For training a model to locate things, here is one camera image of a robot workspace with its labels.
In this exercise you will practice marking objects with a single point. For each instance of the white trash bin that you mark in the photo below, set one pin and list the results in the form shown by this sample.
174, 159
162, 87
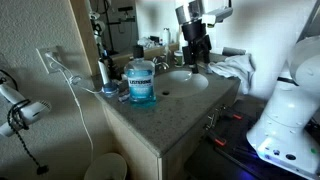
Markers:
110, 166

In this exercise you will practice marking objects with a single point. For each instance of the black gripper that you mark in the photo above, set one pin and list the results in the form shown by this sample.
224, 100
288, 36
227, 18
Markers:
198, 43

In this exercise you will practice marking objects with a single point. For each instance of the white wall outlet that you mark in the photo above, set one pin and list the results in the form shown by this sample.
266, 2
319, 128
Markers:
49, 56

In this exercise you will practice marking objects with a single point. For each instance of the chrome faucet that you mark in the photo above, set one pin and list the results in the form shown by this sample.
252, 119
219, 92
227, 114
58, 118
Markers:
160, 63

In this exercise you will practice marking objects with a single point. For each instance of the wall mirror wooden frame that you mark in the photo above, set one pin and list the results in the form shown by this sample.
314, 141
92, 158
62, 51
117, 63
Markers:
150, 18

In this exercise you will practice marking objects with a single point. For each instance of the white oval sink basin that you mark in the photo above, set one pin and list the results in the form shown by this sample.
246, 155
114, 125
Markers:
179, 84

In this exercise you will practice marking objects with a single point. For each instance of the vanity cabinet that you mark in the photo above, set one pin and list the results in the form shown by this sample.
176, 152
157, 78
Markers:
155, 141

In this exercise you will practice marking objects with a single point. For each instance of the white wall hair dryer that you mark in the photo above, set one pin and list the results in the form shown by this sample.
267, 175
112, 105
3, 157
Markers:
23, 112

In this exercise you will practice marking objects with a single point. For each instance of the white green mug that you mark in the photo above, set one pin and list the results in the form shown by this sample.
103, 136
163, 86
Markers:
178, 59

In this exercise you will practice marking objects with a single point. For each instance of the white electric toothbrush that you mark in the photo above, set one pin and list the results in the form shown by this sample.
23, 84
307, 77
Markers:
109, 87

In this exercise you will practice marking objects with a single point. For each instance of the tall white spray bottle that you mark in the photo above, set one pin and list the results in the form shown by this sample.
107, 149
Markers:
166, 36

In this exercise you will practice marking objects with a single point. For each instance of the blue mouthwash bottle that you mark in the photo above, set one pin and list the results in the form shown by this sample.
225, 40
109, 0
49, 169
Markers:
140, 76

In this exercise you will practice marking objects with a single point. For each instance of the white towel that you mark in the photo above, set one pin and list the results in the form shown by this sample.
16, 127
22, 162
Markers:
235, 66

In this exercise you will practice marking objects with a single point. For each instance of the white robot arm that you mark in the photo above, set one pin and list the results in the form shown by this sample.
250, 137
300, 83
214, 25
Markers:
283, 68

